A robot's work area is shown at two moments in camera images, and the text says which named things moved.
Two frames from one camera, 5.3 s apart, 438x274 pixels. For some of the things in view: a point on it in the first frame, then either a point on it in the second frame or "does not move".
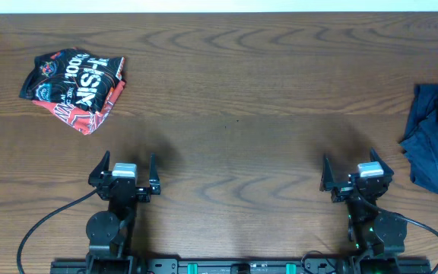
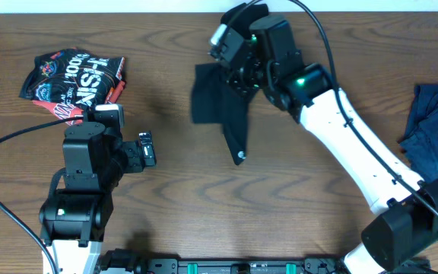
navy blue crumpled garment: (434, 160) does not move
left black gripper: (142, 196) -> (134, 163)
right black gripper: (343, 189) -> (235, 78)
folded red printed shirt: (86, 121) does not move
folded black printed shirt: (73, 76) does not move
